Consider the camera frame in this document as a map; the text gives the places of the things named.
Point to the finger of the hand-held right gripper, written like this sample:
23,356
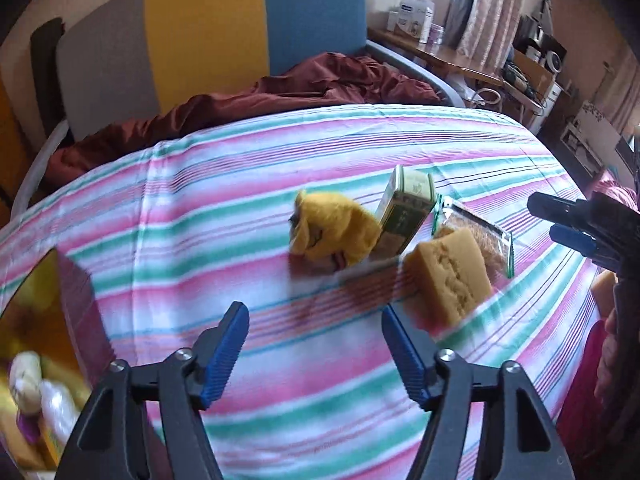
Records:
547,205
570,240

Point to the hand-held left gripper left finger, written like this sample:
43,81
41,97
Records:
225,355

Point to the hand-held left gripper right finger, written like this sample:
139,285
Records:
402,355

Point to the purple snack packet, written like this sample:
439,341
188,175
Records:
27,427

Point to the pink cloth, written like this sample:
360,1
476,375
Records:
615,192

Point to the clear cracker packet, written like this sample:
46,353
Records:
492,245

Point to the yellow sponge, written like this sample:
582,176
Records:
450,275

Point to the white cabinet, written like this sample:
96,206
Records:
545,107

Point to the brown cardboard box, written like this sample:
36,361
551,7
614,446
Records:
535,72

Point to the yellow plush toy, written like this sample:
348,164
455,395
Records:
335,230

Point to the striped bed sheet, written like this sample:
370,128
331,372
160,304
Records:
225,210

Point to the green tea box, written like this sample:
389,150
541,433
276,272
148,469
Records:
400,210

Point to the person's red clothing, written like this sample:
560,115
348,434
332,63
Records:
590,390

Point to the white plastic packet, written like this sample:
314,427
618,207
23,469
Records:
60,410

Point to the wooden desk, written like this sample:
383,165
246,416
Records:
440,55

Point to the patterned curtain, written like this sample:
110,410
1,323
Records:
490,10

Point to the pink container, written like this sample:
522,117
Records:
437,34

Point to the white cardboard box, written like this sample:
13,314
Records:
410,17

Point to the maroon blanket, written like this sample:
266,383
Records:
325,85

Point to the grey yellow blue headboard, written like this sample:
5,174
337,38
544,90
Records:
200,45

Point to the grey bed frame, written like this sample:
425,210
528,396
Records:
415,67

